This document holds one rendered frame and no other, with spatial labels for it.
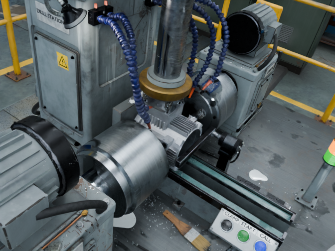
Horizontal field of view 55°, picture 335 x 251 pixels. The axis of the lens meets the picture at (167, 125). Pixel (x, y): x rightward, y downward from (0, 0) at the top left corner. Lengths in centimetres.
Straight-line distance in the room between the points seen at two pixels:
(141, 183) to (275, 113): 114
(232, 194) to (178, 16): 67
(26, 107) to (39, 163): 171
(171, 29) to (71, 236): 61
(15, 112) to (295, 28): 312
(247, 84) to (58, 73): 78
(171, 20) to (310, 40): 328
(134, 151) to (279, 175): 79
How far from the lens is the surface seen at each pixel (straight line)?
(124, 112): 109
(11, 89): 332
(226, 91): 131
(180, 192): 123
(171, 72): 104
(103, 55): 111
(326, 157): 132
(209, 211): 121
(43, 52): 121
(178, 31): 98
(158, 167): 98
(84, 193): 82
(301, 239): 135
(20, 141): 68
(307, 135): 185
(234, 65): 146
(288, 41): 420
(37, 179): 65
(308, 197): 146
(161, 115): 111
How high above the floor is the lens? 180
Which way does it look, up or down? 39 degrees down
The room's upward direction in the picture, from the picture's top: 10 degrees clockwise
